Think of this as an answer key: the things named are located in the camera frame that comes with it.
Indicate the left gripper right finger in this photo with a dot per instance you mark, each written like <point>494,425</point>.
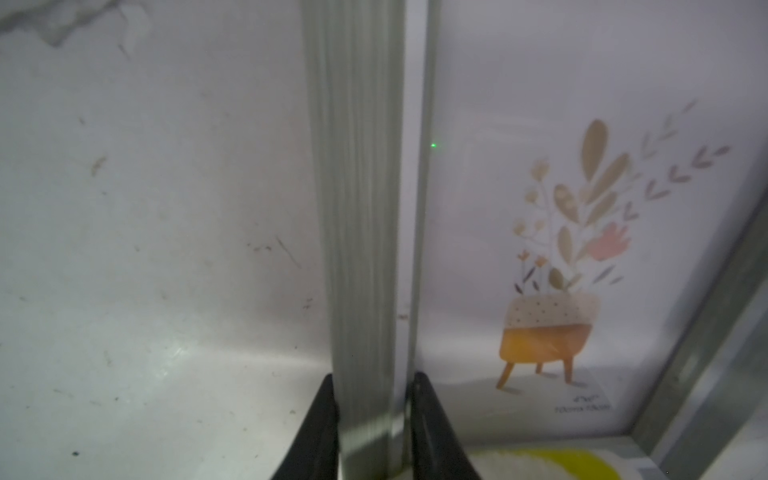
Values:
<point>436,451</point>

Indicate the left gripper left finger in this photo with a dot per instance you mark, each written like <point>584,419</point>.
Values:
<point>314,452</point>

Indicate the yellow green cloth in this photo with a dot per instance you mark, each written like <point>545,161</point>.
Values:
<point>542,464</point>

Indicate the grey picture frame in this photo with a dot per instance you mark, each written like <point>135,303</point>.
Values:
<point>528,201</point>

